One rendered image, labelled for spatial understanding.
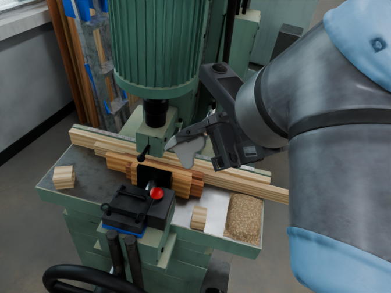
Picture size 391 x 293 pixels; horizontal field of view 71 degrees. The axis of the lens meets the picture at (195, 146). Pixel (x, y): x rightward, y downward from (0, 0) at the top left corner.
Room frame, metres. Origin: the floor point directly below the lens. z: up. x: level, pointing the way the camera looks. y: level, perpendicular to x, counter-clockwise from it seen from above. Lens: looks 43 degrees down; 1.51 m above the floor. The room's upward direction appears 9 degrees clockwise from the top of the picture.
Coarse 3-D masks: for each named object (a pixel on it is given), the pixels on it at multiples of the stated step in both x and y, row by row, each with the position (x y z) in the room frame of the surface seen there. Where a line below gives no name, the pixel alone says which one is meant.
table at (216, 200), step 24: (72, 144) 0.58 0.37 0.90; (96, 168) 0.50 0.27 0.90; (48, 192) 0.40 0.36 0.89; (72, 192) 0.40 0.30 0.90; (96, 192) 0.42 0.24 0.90; (216, 192) 0.48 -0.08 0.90; (240, 192) 0.49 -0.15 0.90; (216, 216) 0.40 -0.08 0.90; (168, 240) 0.33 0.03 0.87; (192, 240) 0.35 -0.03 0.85; (216, 240) 0.34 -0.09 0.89; (144, 264) 0.27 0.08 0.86
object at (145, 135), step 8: (168, 112) 0.58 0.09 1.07; (176, 112) 0.60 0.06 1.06; (144, 120) 0.54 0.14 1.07; (168, 120) 0.55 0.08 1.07; (144, 128) 0.50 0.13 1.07; (152, 128) 0.51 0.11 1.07; (160, 128) 0.51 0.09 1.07; (168, 128) 0.53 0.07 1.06; (136, 136) 0.49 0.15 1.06; (144, 136) 0.48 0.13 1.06; (152, 136) 0.48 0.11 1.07; (160, 136) 0.49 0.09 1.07; (168, 136) 0.53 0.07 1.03; (136, 144) 0.49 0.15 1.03; (144, 144) 0.48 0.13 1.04; (152, 144) 0.48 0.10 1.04; (160, 144) 0.48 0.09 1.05; (152, 152) 0.48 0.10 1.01; (160, 152) 0.48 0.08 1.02
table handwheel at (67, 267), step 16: (48, 272) 0.20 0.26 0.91; (64, 272) 0.20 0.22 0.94; (80, 272) 0.20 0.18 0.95; (96, 272) 0.20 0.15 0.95; (112, 272) 0.25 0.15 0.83; (48, 288) 0.20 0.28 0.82; (64, 288) 0.20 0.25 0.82; (80, 288) 0.21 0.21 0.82; (96, 288) 0.21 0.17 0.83; (112, 288) 0.18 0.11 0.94; (128, 288) 0.18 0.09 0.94
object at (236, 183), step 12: (96, 144) 0.55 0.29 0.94; (108, 144) 0.56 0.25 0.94; (192, 168) 0.52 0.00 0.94; (204, 180) 0.50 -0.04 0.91; (216, 180) 0.50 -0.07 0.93; (228, 180) 0.50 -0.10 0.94; (240, 180) 0.50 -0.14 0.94; (252, 192) 0.49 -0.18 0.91; (264, 192) 0.48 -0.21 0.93; (276, 192) 0.48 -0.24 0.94; (288, 192) 0.48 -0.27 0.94; (288, 204) 0.47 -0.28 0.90
